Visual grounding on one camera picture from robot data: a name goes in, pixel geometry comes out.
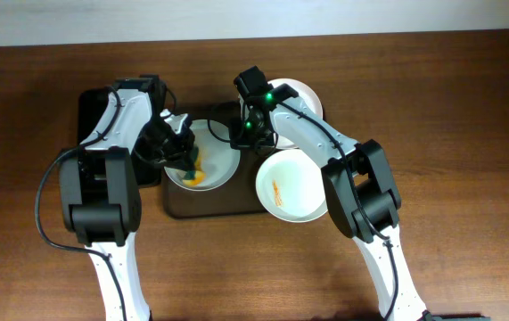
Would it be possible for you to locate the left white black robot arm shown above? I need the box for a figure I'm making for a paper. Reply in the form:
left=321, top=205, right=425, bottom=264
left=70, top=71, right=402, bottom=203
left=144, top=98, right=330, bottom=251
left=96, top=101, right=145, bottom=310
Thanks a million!
left=59, top=76, right=199, bottom=320

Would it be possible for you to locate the yellow green sponge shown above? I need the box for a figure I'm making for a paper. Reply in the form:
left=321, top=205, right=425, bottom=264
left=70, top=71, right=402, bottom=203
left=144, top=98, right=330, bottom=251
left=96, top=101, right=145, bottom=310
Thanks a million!
left=182, top=146, right=206, bottom=186

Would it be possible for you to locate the large brown tray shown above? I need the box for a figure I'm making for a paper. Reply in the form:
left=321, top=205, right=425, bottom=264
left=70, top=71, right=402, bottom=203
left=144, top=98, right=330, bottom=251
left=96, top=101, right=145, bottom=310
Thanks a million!
left=160, top=101, right=269, bottom=219

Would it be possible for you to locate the white plate with orange stain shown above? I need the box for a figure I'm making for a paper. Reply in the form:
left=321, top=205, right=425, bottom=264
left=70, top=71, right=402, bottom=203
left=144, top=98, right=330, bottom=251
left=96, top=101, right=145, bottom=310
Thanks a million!
left=268, top=78, right=324, bottom=150

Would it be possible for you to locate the grey plate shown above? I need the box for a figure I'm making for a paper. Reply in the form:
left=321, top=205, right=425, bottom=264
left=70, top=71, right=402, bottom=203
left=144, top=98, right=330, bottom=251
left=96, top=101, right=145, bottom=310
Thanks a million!
left=165, top=119, right=241, bottom=192

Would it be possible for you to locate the dark base plate corner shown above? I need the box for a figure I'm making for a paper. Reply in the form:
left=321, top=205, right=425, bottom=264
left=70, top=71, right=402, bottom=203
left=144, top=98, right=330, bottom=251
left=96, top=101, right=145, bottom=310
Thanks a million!
left=423, top=314, right=492, bottom=321

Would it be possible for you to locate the pale green plate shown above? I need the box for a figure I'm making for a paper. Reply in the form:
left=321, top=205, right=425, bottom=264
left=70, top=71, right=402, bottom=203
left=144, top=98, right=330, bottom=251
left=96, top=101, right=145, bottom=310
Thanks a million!
left=255, top=149, right=327, bottom=223

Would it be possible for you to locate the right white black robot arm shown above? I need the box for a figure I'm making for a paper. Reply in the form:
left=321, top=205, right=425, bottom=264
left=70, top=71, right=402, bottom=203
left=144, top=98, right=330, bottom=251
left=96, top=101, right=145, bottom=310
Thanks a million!
left=235, top=80, right=433, bottom=321

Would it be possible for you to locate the small black tray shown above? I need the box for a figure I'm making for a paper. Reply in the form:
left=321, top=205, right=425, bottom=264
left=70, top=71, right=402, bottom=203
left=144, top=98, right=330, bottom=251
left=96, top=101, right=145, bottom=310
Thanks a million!
left=77, top=87, right=161, bottom=187

